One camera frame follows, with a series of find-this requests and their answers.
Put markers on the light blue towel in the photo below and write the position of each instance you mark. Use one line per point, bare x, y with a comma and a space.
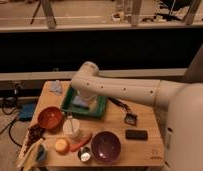
56, 87

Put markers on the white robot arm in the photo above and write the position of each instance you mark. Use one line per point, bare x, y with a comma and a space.
183, 147

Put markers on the grey robot base column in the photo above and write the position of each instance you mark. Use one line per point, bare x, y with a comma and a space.
194, 73

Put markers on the green plastic tray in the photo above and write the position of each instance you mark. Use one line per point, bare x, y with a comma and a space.
96, 107

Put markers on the white cup with spoon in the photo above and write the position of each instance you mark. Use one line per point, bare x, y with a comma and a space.
71, 127

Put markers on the wooden table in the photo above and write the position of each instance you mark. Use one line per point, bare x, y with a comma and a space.
134, 153

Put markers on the red bowl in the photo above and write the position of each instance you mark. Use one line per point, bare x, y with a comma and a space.
50, 118

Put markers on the purple bowl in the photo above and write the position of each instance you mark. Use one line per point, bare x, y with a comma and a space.
105, 147

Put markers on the black phone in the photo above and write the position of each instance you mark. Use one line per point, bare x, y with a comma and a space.
136, 134

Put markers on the orange carrot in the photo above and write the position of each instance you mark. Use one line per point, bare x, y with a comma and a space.
77, 146

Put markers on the small metal cup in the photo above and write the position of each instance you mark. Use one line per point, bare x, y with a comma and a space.
84, 154

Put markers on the yellow round fruit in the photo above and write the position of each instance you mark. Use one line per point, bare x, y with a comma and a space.
61, 146

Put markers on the blue box on floor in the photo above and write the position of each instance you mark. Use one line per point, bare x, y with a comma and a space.
26, 111

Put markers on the dark red grapes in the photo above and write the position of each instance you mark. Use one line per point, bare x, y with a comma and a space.
35, 132

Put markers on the blue small cup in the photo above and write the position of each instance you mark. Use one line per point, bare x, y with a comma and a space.
41, 155

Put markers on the yellow banana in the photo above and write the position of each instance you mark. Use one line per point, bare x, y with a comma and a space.
29, 158

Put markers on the black handled brush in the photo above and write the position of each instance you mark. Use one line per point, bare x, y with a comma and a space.
130, 118

